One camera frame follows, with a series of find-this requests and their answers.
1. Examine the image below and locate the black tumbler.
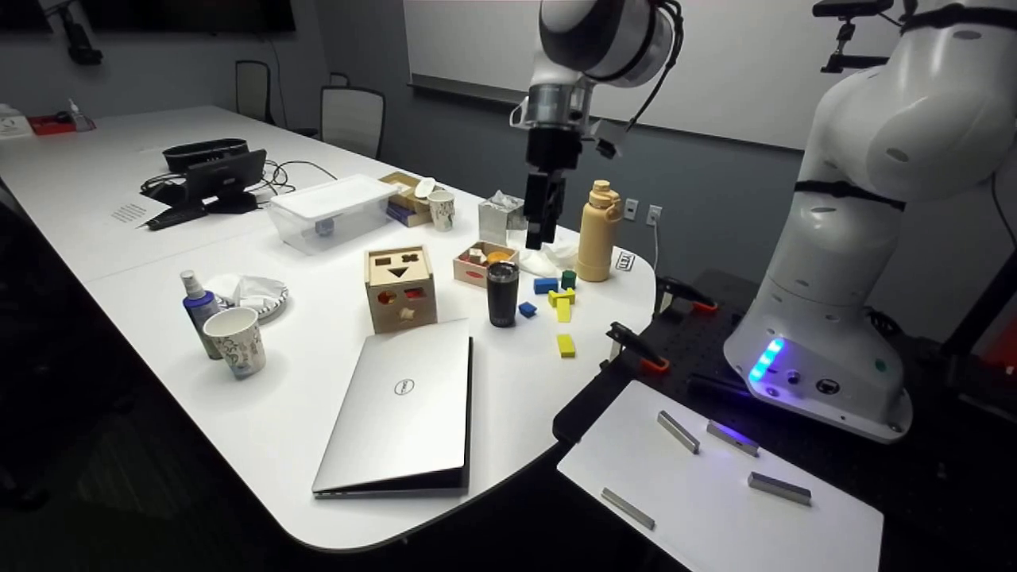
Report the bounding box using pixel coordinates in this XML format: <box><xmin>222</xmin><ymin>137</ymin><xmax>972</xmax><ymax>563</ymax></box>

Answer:
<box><xmin>484</xmin><ymin>259</ymin><xmax>524</xmax><ymax>330</ymax></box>

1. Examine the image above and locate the red flat item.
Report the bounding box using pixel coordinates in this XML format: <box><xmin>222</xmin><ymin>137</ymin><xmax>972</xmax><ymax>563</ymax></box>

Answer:
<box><xmin>28</xmin><ymin>109</ymin><xmax>96</xmax><ymax>137</ymax></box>

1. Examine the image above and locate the silver Dell laptop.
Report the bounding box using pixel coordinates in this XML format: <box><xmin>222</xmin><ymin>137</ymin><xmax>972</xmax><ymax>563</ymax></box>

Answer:
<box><xmin>311</xmin><ymin>330</ymin><xmax>476</xmax><ymax>503</ymax></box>

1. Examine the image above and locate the black pouch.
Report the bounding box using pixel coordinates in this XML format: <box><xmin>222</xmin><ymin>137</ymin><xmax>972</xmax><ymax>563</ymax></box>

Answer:
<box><xmin>160</xmin><ymin>137</ymin><xmax>250</xmax><ymax>174</ymax></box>

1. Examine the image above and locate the wooden tray of blocks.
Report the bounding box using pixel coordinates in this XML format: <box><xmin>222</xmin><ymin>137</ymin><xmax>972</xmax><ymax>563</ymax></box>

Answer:
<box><xmin>451</xmin><ymin>240</ymin><xmax>521</xmax><ymax>291</ymax></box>

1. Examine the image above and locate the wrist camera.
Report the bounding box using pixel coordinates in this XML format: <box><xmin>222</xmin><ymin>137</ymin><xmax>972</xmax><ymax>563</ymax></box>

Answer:
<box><xmin>578</xmin><ymin>117</ymin><xmax>623</xmax><ymax>164</ymax></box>

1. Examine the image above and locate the white square box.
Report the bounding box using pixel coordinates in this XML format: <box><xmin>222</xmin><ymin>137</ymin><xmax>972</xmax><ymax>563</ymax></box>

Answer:
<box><xmin>476</xmin><ymin>189</ymin><xmax>532</xmax><ymax>248</ymax></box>

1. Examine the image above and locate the patterned paper cup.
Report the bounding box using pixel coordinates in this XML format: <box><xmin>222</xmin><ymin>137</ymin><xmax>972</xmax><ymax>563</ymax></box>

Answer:
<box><xmin>201</xmin><ymin>306</ymin><xmax>270</xmax><ymax>381</ymax></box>

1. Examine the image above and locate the white backed office chair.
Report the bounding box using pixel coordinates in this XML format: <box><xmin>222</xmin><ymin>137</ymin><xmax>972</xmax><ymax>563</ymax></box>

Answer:
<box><xmin>318</xmin><ymin>83</ymin><xmax>389</xmax><ymax>160</ymax></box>

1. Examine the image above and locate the clear plastic storage container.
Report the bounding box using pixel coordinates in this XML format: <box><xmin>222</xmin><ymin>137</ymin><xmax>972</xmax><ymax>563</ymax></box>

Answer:
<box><xmin>263</xmin><ymin>173</ymin><xmax>396</xmax><ymax>254</ymax></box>

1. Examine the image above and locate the black stapler device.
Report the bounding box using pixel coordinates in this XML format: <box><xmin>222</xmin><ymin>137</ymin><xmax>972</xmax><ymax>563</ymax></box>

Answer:
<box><xmin>140</xmin><ymin>148</ymin><xmax>270</xmax><ymax>234</ymax></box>

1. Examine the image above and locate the black clamp orange tip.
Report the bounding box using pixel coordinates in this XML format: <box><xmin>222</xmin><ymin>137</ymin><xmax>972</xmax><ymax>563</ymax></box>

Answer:
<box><xmin>603</xmin><ymin>318</ymin><xmax>674</xmax><ymax>380</ymax></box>
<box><xmin>654</xmin><ymin>276</ymin><xmax>724</xmax><ymax>323</ymax></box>

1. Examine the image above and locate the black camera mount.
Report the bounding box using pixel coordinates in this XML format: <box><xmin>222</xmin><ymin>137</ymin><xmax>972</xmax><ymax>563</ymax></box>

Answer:
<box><xmin>809</xmin><ymin>0</ymin><xmax>905</xmax><ymax>78</ymax></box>

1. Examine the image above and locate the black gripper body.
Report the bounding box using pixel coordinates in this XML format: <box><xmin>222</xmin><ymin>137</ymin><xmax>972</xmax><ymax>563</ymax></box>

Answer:
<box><xmin>524</xmin><ymin>125</ymin><xmax>585</xmax><ymax>216</ymax></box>

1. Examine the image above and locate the small white cup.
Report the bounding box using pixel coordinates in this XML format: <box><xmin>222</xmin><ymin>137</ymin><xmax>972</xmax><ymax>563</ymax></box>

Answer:
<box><xmin>425</xmin><ymin>189</ymin><xmax>457</xmax><ymax>234</ymax></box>

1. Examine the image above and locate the cable bundle on table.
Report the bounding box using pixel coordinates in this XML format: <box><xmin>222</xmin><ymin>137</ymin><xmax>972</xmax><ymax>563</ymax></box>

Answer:
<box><xmin>258</xmin><ymin>155</ymin><xmax>340</xmax><ymax>200</ymax></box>

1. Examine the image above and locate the small cardboard box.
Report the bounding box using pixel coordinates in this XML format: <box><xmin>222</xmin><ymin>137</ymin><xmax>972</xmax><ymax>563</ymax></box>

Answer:
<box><xmin>378</xmin><ymin>168</ymin><xmax>437</xmax><ymax>229</ymax></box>

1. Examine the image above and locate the white board panel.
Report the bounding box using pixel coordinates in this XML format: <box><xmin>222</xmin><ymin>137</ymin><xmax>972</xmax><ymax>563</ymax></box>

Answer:
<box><xmin>553</xmin><ymin>380</ymin><xmax>886</xmax><ymax>572</ymax></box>

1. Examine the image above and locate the metal strip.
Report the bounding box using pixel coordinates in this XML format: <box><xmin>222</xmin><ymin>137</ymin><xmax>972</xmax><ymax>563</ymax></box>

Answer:
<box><xmin>704</xmin><ymin>419</ymin><xmax>764</xmax><ymax>460</ymax></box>
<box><xmin>654</xmin><ymin>406</ymin><xmax>703</xmax><ymax>458</ymax></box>
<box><xmin>746</xmin><ymin>472</ymin><xmax>817</xmax><ymax>508</ymax></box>
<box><xmin>599</xmin><ymin>488</ymin><xmax>658</xmax><ymax>535</ymax></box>

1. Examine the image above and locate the black hanging device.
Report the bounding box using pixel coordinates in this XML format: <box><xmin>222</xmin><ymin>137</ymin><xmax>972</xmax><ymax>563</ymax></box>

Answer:
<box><xmin>40</xmin><ymin>0</ymin><xmax>106</xmax><ymax>68</ymax></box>

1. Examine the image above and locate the tan water bottle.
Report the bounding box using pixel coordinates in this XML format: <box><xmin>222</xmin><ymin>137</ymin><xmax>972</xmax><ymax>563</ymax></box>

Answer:
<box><xmin>576</xmin><ymin>178</ymin><xmax>625</xmax><ymax>286</ymax></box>

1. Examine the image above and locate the dark office chair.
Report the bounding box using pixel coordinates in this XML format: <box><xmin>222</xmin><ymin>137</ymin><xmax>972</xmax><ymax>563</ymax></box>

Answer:
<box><xmin>232</xmin><ymin>57</ymin><xmax>272</xmax><ymax>125</ymax></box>

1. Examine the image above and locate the wall whiteboard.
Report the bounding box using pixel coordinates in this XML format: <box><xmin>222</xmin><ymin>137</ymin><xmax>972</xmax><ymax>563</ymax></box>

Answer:
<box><xmin>400</xmin><ymin>0</ymin><xmax>852</xmax><ymax>154</ymax></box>

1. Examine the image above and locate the white crumpled tissue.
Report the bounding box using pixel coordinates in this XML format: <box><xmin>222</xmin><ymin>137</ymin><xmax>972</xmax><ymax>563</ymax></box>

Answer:
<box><xmin>524</xmin><ymin>226</ymin><xmax>585</xmax><ymax>273</ymax></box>

